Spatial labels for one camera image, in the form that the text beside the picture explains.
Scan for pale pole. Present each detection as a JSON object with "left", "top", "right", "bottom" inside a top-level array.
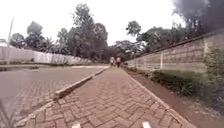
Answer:
[{"left": 5, "top": 15, "right": 15, "bottom": 66}]

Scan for brown dirt strip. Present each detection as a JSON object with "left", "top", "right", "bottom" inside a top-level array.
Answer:
[{"left": 124, "top": 68, "right": 224, "bottom": 128}]

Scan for grey block wall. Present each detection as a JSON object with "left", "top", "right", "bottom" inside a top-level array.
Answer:
[{"left": 124, "top": 31, "right": 224, "bottom": 73}]

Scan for dark trees behind block wall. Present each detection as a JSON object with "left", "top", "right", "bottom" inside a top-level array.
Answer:
[{"left": 133, "top": 0, "right": 224, "bottom": 54}]

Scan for brick paved road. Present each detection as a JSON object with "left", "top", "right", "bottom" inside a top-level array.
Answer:
[{"left": 0, "top": 64, "right": 109, "bottom": 128}]

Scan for red brick path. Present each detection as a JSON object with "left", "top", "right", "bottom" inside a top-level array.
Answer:
[{"left": 19, "top": 66, "right": 198, "bottom": 128}]

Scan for row of trees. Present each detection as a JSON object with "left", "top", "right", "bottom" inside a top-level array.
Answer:
[{"left": 8, "top": 3, "right": 148, "bottom": 64}]

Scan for narrow pale path edging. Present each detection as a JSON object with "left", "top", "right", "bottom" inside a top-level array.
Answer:
[{"left": 121, "top": 68, "right": 198, "bottom": 128}]

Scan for white wall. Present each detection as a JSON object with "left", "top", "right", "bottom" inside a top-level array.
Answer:
[{"left": 0, "top": 44, "right": 93, "bottom": 66}]

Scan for person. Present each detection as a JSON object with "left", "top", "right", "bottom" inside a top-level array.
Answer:
[
  {"left": 115, "top": 55, "right": 122, "bottom": 69},
  {"left": 109, "top": 56, "right": 116, "bottom": 68}
]

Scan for low green hedge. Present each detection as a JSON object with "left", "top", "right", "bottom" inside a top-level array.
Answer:
[{"left": 126, "top": 64, "right": 209, "bottom": 101}]

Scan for grey concrete kerb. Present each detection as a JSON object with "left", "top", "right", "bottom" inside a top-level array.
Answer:
[{"left": 13, "top": 66, "right": 109, "bottom": 128}]

